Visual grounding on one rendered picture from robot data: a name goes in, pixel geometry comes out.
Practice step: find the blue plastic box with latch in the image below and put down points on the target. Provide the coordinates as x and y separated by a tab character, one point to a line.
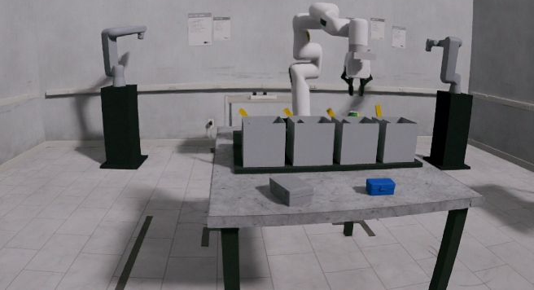
379	186

